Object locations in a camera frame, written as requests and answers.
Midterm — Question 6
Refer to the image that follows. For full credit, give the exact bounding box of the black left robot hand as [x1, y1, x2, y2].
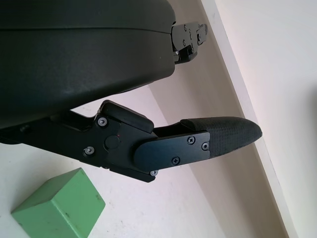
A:
[0, 0, 263, 184]

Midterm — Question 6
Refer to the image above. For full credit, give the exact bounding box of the green wooden block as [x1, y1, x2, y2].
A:
[11, 167, 106, 238]

